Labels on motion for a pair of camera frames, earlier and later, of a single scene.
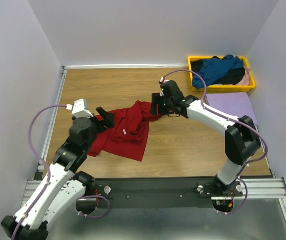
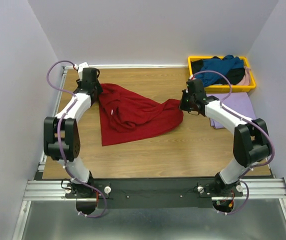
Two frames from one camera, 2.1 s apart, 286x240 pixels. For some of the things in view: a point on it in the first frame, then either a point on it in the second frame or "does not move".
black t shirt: [231, 78] does not move
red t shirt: [128, 138] → [125, 115]
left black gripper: [109, 121] → [98, 86]
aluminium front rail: [250, 188] does not move
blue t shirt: [213, 68] does not move
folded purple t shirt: [236, 104] does not move
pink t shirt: [246, 80] does not move
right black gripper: [156, 98] → [182, 106]
